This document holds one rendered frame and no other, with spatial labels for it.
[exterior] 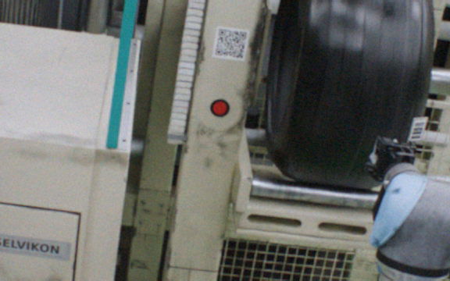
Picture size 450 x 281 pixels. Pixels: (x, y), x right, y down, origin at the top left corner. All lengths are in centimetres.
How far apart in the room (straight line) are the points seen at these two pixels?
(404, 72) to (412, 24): 11
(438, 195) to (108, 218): 54
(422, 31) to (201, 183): 65
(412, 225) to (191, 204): 111
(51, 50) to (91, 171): 44
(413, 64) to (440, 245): 80
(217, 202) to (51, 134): 92
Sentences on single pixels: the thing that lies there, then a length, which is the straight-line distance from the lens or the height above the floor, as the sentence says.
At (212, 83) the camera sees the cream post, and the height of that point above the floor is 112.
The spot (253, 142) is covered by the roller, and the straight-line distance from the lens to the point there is 268.
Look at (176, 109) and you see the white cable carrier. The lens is 243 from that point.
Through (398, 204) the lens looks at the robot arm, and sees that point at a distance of 150.
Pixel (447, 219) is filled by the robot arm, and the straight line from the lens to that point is 150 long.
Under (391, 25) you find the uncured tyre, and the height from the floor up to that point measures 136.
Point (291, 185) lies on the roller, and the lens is 244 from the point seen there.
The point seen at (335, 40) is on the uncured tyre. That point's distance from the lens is 221.
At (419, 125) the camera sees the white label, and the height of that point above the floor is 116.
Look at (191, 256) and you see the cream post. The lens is 260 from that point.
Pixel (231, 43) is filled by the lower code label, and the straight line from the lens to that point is 236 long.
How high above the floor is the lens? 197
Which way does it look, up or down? 24 degrees down
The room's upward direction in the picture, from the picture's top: 10 degrees clockwise
